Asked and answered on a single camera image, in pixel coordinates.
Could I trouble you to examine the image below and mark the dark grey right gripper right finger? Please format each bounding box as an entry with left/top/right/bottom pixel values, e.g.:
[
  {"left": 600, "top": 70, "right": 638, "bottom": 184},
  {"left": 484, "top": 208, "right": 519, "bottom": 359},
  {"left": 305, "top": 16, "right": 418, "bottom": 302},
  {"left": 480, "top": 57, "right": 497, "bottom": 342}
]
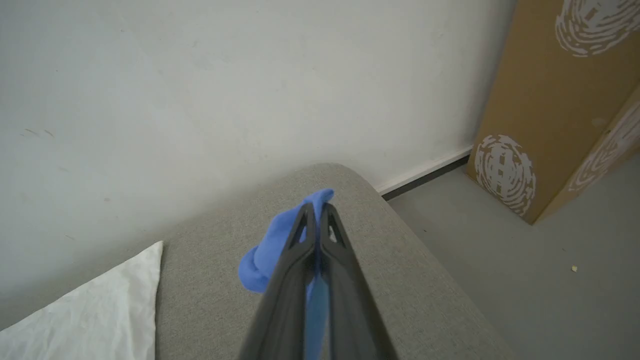
[{"left": 318, "top": 202, "right": 399, "bottom": 360}]

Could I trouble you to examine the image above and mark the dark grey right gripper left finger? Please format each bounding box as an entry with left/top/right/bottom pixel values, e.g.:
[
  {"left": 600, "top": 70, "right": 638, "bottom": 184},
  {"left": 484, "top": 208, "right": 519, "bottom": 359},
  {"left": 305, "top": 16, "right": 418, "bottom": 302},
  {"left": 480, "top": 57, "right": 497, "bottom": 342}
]
[{"left": 239, "top": 202, "right": 318, "bottom": 360}]

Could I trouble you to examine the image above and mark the blue and white garment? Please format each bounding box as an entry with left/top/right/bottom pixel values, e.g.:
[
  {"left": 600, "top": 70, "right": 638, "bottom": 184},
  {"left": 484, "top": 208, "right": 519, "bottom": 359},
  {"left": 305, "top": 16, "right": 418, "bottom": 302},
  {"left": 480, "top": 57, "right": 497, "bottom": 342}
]
[{"left": 0, "top": 188, "right": 336, "bottom": 360}]

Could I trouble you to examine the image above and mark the grey fabric sofa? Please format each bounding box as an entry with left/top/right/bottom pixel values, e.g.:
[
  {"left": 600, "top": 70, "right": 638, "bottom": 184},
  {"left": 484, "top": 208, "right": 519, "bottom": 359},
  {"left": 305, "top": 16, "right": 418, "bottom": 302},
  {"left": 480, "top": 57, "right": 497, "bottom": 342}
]
[{"left": 154, "top": 162, "right": 519, "bottom": 360}]

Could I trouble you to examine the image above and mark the brown cardboard box white print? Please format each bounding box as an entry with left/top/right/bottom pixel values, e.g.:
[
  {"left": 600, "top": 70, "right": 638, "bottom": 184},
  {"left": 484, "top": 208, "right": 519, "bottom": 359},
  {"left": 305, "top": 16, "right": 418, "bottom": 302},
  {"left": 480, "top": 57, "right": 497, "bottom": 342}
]
[{"left": 465, "top": 0, "right": 640, "bottom": 226}]

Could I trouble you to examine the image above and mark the white wall baseboard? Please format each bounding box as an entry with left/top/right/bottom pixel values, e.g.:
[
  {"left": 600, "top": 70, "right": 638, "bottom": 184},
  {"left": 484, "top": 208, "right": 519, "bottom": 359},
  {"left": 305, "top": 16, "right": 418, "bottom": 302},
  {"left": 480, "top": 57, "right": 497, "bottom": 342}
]
[{"left": 375, "top": 144, "right": 474, "bottom": 202}]

